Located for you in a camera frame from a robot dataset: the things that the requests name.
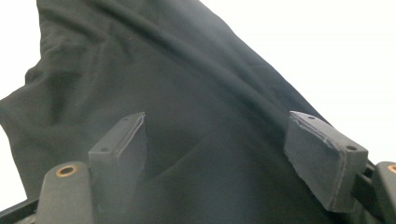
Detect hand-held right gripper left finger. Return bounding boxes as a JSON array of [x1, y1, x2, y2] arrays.
[[88, 111, 149, 224]]

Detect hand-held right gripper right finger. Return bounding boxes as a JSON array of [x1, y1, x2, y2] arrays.
[[283, 110, 369, 214]]

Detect black pants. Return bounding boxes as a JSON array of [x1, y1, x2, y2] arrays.
[[0, 0, 344, 224]]

